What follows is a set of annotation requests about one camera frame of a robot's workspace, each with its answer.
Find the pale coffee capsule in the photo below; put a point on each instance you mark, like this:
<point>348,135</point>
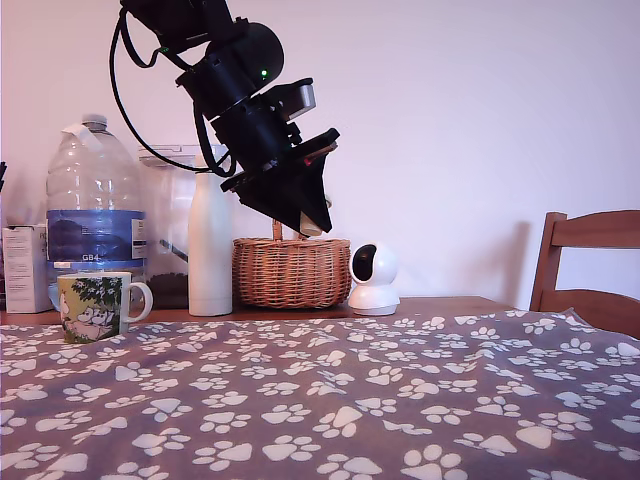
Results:
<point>310,225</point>

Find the scoop inside container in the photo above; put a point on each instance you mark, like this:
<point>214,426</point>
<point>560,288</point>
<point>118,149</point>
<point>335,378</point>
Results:
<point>174,251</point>

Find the brown wicker basket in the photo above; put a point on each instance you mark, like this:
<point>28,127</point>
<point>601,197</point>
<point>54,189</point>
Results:
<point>290,272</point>

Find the white insulated bottle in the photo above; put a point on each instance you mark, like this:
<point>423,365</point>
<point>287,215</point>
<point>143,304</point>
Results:
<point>210,250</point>

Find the clear storage container with lid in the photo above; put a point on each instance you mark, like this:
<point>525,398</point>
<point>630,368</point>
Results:
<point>167,210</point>

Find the large clear water bottle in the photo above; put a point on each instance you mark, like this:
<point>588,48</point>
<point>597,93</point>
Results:
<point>90,200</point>

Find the grey paw print blanket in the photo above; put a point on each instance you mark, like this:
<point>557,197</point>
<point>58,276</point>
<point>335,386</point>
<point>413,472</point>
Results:
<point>320,400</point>

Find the green cartoon print mug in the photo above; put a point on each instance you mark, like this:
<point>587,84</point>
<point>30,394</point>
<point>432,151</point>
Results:
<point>92,310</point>

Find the brown wooden chair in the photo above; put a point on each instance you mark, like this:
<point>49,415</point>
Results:
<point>547,260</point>

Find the white cardboard box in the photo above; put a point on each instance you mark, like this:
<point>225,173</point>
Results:
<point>25,270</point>

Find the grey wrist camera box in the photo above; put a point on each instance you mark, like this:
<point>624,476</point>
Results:
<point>305,100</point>

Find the small white round camera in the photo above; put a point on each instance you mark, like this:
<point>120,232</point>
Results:
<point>380,265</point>

